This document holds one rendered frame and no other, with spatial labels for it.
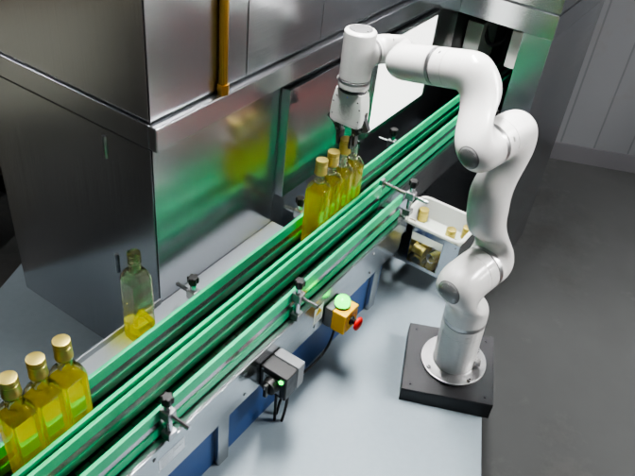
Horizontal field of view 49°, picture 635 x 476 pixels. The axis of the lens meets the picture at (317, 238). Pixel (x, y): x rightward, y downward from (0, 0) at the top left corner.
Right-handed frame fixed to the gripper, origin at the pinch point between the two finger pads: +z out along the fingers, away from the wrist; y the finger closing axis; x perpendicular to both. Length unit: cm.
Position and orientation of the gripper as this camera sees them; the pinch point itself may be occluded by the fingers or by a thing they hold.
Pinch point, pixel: (346, 138)
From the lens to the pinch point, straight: 195.8
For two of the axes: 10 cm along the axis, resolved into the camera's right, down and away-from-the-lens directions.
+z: -0.9, 7.9, 6.1
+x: 5.8, -4.6, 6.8
